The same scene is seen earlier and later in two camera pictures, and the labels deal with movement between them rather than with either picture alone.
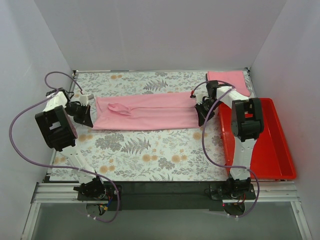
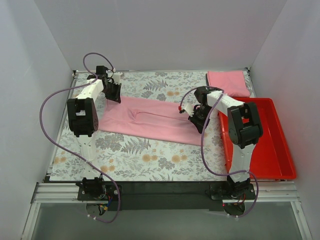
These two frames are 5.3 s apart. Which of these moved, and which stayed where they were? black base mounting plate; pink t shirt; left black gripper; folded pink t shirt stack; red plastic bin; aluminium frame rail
Moved: left black gripper; pink t shirt
Stayed: folded pink t shirt stack; black base mounting plate; aluminium frame rail; red plastic bin
